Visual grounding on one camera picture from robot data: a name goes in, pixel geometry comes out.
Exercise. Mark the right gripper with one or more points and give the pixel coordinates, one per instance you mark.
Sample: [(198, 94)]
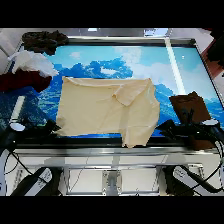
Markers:
[(169, 128)]

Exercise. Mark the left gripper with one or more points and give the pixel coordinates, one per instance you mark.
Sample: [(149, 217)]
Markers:
[(50, 127)]

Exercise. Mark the cream T-shirt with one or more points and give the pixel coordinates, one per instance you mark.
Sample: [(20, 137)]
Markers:
[(100, 110)]

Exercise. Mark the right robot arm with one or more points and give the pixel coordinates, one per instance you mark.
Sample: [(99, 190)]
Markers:
[(203, 130)]

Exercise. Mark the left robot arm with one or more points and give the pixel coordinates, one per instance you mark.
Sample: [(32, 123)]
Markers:
[(20, 133)]

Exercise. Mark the dark red garment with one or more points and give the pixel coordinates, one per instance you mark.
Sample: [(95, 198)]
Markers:
[(23, 81)]

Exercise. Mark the white garment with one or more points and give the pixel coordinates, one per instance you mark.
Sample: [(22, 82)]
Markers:
[(33, 63)]

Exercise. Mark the dark brown garment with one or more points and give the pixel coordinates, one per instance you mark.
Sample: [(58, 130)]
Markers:
[(43, 40)]

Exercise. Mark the silver frame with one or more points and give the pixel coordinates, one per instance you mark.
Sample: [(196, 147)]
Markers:
[(113, 158)]

